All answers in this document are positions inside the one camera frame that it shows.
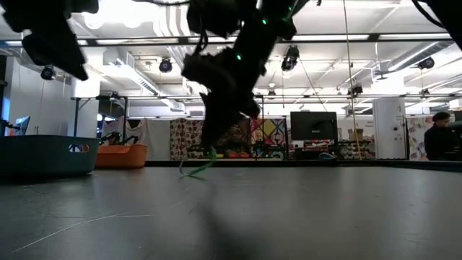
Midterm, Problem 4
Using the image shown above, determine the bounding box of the person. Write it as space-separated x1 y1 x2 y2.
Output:
423 110 456 162

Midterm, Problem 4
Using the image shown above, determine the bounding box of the orange plastic basket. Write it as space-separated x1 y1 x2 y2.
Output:
94 144 149 169

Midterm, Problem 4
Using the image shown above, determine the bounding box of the cluttered low shelf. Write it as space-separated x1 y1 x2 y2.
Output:
288 139 375 161

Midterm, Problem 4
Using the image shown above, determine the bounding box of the white pillar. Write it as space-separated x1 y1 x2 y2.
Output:
372 96 408 160

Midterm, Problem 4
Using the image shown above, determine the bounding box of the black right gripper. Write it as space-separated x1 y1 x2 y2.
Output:
181 21 270 150

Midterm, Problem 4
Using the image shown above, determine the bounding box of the floral curtain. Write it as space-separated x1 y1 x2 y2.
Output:
406 114 434 162

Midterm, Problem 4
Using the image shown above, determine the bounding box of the laptop screen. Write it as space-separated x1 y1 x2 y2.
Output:
13 115 32 137

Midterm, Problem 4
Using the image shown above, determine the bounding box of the white cloth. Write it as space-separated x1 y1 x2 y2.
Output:
103 118 171 162

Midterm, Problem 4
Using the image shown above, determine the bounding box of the blue-grey plastic basket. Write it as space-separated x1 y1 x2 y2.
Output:
0 134 101 177

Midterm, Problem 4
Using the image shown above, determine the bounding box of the black monitor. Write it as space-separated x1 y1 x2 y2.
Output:
289 110 339 142

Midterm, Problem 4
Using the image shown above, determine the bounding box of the blue round object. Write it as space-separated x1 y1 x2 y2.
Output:
317 151 339 162

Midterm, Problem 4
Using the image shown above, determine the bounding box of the brown circle-patterned cloth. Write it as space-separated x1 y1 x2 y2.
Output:
170 118 251 162

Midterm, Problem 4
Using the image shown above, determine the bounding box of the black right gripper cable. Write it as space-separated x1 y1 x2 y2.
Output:
193 19 211 57

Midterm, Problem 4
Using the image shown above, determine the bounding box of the green rubber band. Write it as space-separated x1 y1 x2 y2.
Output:
179 146 218 178

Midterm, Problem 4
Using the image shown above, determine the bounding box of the colourful geometric cloth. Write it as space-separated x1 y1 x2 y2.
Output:
249 116 289 160

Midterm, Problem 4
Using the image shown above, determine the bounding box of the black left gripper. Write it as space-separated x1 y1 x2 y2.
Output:
0 0 99 82

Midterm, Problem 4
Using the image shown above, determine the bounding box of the black table mat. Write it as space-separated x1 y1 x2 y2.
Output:
0 160 462 260

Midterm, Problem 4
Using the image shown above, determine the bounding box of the thin yellowish pole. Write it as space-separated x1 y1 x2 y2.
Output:
341 0 363 161

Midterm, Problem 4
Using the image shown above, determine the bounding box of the cardboard box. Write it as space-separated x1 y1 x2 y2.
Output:
347 128 365 142

